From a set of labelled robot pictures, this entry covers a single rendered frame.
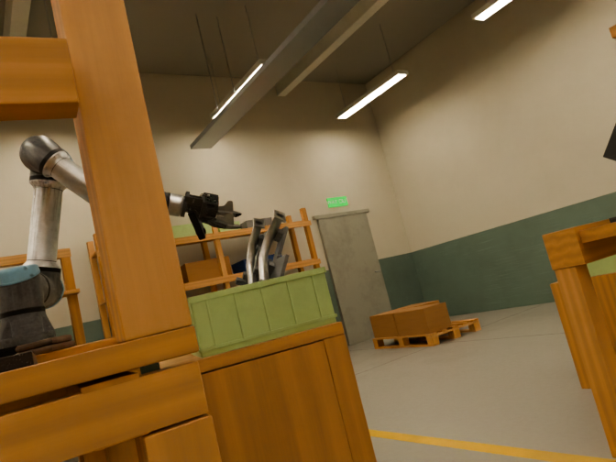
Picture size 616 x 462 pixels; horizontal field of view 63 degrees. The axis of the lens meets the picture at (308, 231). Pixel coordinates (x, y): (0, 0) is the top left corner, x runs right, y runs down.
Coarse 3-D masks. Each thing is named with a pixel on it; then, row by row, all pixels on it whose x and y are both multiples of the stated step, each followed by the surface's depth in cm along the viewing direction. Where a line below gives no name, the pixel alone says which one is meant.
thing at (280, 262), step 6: (282, 228) 171; (288, 228) 169; (276, 234) 168; (282, 234) 167; (276, 240) 168; (282, 240) 167; (282, 246) 166; (276, 252) 168; (276, 258) 165; (282, 258) 157; (288, 258) 156; (276, 264) 162; (282, 264) 155; (276, 270) 160; (282, 270) 154; (270, 276) 164; (276, 276) 157
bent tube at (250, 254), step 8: (256, 224) 178; (264, 224) 180; (256, 232) 180; (256, 240) 182; (248, 248) 183; (248, 256) 182; (248, 264) 180; (248, 272) 175; (248, 280) 171; (256, 280) 172
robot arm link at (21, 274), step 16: (0, 272) 143; (16, 272) 143; (32, 272) 146; (0, 288) 142; (16, 288) 142; (32, 288) 145; (48, 288) 154; (0, 304) 142; (16, 304) 142; (32, 304) 144
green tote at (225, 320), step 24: (240, 288) 145; (264, 288) 148; (288, 288) 149; (312, 288) 152; (192, 312) 141; (216, 312) 142; (240, 312) 144; (264, 312) 146; (288, 312) 148; (312, 312) 150; (216, 336) 141; (240, 336) 143; (264, 336) 145
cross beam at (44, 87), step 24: (0, 48) 61; (24, 48) 63; (48, 48) 64; (0, 72) 61; (24, 72) 62; (48, 72) 63; (72, 72) 65; (0, 96) 60; (24, 96) 61; (48, 96) 63; (72, 96) 64; (0, 120) 64
